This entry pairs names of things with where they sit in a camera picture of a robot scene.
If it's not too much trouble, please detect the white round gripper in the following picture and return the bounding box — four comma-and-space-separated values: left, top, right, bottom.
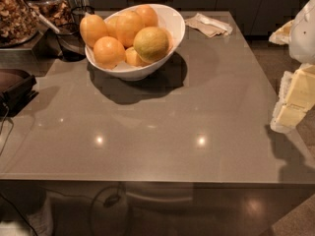
269, 0, 315, 133

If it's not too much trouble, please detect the greenish yellow orange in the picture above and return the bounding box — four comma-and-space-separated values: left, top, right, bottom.
133, 27, 169, 63

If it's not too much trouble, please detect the white oval ceramic bowl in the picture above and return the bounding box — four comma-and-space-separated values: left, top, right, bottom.
85, 4, 185, 81

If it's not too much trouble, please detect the back top orange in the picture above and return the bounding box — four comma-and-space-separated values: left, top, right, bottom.
136, 4, 158, 27

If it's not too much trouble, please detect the small front middle orange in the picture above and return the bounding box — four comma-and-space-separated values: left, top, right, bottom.
125, 47, 147, 67

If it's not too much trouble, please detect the tall middle orange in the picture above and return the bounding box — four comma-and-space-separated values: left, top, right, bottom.
116, 11, 145, 47

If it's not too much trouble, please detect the partly hidden back orange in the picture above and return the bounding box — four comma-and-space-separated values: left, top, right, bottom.
106, 16, 118, 38

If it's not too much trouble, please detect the front left orange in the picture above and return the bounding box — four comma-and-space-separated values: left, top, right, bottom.
94, 36, 126, 70

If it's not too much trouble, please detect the folded brown paper napkin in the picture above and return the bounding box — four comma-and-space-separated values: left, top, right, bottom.
185, 13, 233, 37

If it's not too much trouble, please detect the orange at far left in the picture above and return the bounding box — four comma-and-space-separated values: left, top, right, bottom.
80, 15, 108, 48

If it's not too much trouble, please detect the glass jar of nuts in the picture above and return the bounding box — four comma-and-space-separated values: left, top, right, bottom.
0, 0, 38, 48

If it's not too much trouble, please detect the dark device with cable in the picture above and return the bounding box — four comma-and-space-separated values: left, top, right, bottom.
0, 69, 36, 117

